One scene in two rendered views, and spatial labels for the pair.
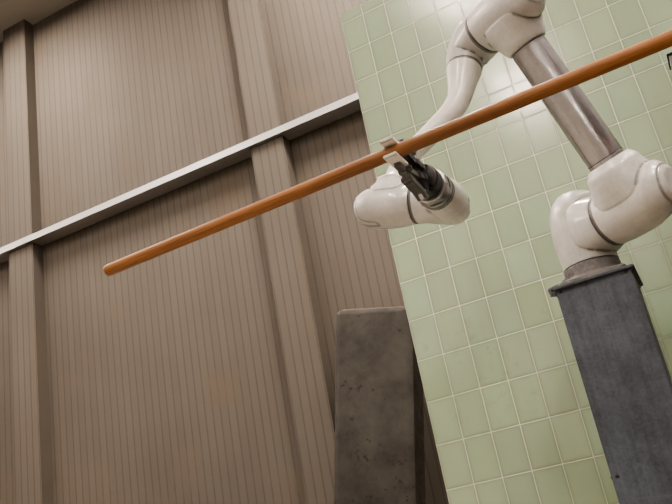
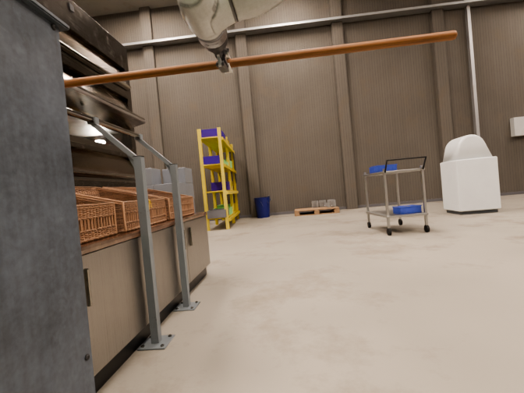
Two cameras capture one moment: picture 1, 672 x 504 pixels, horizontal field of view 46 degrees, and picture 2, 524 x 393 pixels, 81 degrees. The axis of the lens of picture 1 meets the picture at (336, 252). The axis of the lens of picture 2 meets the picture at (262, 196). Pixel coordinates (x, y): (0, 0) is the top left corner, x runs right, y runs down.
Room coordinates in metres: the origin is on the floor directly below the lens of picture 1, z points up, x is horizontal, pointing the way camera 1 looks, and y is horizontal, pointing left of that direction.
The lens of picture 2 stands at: (2.60, -0.44, 0.72)
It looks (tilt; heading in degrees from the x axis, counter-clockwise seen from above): 1 degrees down; 161
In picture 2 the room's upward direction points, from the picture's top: 5 degrees counter-clockwise
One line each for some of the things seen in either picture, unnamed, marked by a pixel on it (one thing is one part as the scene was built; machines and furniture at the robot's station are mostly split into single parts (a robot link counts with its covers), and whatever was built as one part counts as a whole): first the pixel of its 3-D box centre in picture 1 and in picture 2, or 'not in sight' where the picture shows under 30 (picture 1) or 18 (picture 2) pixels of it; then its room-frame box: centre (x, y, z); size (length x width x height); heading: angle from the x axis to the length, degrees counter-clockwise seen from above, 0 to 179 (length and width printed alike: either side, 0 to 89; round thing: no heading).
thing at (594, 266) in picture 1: (587, 278); not in sight; (2.13, -0.67, 1.03); 0.22 x 0.18 x 0.06; 67
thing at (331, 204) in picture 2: not in sight; (315, 207); (-4.69, 3.51, 0.16); 1.17 x 0.83 x 0.33; 67
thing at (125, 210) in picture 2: not in sight; (107, 206); (0.61, -0.72, 0.72); 0.56 x 0.49 x 0.28; 158
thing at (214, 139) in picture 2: not in sight; (221, 179); (-4.83, 1.09, 1.10); 2.42 x 0.64 x 2.19; 157
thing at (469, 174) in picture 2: not in sight; (468, 174); (-1.42, 4.86, 0.68); 0.70 x 0.63 x 1.37; 68
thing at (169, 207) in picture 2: not in sight; (153, 201); (0.05, -0.48, 0.72); 0.56 x 0.49 x 0.28; 156
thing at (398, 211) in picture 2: not in sight; (393, 196); (-0.90, 2.70, 0.49); 1.03 x 0.60 x 0.97; 154
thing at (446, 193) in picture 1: (432, 188); (210, 30); (1.72, -0.25, 1.20); 0.09 x 0.06 x 0.09; 67
